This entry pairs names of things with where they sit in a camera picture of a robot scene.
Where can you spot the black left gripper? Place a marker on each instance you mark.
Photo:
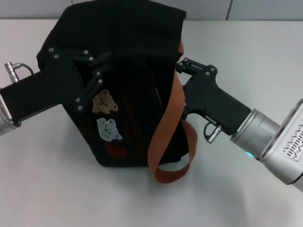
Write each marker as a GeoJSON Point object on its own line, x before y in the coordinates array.
{"type": "Point", "coordinates": [56, 87]}

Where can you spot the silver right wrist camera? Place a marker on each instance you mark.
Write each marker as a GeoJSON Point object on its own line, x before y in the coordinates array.
{"type": "Point", "coordinates": [293, 142]}

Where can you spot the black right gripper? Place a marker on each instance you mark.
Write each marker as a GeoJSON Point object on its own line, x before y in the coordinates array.
{"type": "Point", "coordinates": [213, 99]}

